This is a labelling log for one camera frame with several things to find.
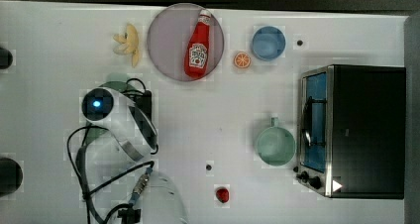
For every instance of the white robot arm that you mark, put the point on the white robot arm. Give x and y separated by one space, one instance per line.
117 175

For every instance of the red ketchup bottle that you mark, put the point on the red ketchup bottle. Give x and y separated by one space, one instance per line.
197 52

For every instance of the orange slice toy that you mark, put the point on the orange slice toy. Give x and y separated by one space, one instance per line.
242 60

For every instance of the green mug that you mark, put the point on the green mug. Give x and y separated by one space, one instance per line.
275 145

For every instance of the grey round plate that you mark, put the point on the grey round plate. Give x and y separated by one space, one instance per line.
168 38

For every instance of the blue cup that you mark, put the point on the blue cup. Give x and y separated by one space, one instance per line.
268 43

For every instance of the red strawberry toy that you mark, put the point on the red strawberry toy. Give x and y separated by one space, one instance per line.
223 194

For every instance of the yellow plush banana toy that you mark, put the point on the yellow plush banana toy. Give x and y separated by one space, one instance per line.
128 44

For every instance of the black toaster oven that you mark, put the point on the black toaster oven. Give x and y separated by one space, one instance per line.
351 131

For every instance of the black cylinder upper left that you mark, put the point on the black cylinder upper left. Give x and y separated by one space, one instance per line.
6 58

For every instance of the black cylinder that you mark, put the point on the black cylinder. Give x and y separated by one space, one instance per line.
11 176
6 58

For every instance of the black cylinder lower left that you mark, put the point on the black cylinder lower left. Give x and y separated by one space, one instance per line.
11 176

